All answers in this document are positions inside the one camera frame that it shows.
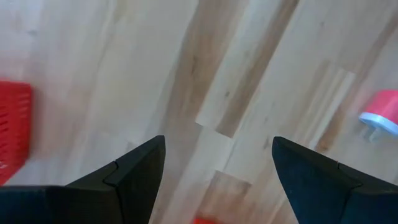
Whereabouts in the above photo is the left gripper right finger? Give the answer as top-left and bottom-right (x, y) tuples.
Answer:
(271, 136), (398, 224)

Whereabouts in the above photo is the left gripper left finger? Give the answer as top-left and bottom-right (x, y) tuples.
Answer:
(0, 134), (167, 224)

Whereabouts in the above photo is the red plastic mesh basket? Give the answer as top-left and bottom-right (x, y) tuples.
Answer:
(0, 80), (33, 187)

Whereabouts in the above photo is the pink and white charger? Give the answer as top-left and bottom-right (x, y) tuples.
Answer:
(358, 89), (398, 143)

